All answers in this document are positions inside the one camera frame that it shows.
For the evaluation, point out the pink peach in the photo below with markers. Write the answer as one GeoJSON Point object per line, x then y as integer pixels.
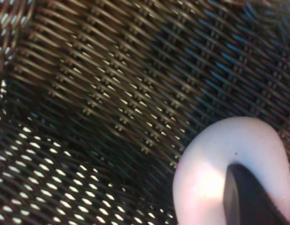
{"type": "Point", "coordinates": [206, 182]}

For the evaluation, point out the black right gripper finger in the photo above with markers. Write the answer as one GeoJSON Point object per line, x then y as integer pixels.
{"type": "Point", "coordinates": [250, 201]}

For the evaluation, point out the dark brown wicker basket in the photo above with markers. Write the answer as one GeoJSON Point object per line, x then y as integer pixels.
{"type": "Point", "coordinates": [100, 93]}

